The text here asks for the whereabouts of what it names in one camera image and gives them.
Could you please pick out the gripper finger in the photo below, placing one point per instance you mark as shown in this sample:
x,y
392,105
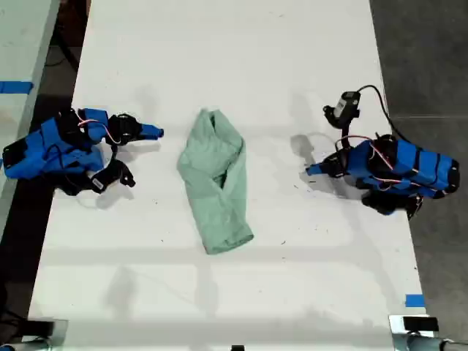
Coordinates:
x,y
320,174
150,136
150,129
321,167

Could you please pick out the pale green T-shirt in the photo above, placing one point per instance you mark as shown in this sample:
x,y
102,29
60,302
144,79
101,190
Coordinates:
x,y
215,183

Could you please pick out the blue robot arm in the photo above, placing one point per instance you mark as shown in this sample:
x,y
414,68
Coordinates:
x,y
55,153
420,164

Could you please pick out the long blue tape strip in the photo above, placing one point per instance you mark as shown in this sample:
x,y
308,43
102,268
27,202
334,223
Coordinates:
x,y
14,87

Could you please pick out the pale side table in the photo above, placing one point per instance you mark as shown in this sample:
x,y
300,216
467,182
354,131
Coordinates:
x,y
22,36

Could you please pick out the short blue tape strip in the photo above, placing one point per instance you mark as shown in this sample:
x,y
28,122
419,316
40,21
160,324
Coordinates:
x,y
415,301

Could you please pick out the metal table clamp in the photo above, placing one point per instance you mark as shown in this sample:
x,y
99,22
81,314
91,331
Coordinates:
x,y
398,336
60,329

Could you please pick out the small black box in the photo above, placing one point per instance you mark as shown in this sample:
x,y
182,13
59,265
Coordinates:
x,y
237,348

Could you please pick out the black camera stalk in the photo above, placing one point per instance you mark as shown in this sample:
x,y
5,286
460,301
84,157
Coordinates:
x,y
111,153
345,137

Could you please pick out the black camera box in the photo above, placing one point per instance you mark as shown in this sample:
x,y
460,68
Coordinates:
x,y
109,179
343,108

